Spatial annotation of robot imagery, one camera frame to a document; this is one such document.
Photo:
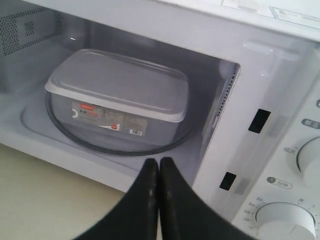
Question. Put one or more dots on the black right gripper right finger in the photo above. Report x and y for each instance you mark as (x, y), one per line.
(183, 215)

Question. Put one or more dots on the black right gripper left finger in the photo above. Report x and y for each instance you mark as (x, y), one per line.
(135, 216)

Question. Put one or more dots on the white plastic lidded container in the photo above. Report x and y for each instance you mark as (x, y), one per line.
(122, 83)

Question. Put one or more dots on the white microwave oven body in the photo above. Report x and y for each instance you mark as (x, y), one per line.
(254, 101)

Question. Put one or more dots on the glass turntable plate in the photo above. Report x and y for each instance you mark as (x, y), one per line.
(41, 120)

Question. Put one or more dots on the lower white timer knob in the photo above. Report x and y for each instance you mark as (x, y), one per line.
(284, 221)

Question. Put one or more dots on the upper white power knob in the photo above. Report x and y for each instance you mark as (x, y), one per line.
(308, 161)

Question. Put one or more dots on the white warning label sticker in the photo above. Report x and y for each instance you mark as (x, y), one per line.
(253, 6)

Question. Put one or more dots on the blue energy label sticker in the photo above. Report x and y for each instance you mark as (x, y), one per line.
(281, 12)

